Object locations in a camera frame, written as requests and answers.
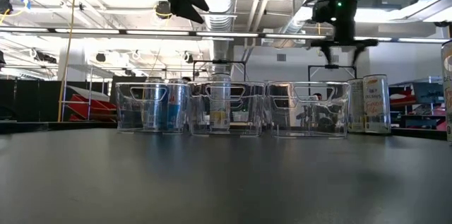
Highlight white Celsius can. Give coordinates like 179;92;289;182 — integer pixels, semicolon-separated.
210;73;232;131
440;39;452;144
362;73;391;135
347;78;365;133

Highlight metal wire shelf rack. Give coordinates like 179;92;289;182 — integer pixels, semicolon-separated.
59;64;117;123

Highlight metal shelf unit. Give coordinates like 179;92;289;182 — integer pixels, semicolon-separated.
388;76;444;131

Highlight black ceiling-mounted device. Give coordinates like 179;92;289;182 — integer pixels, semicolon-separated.
0;0;14;16
154;0;173;20

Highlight black partition panel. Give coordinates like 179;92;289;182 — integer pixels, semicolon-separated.
0;78;61;123

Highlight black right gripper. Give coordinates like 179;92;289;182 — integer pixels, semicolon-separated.
311;22;379;66

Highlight blue silver Red Bull can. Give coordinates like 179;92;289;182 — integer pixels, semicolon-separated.
143;77;170;132
165;78;190;132

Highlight long ceiling light bar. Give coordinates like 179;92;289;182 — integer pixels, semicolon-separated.
0;25;452;45

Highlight yellow hanging cable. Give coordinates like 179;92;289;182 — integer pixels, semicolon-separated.
57;0;78;123

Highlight clear plastic bin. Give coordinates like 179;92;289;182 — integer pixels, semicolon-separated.
115;81;191;134
188;81;266;136
267;81;350;138

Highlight red storage bins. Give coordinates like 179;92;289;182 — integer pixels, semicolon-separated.
66;93;117;122

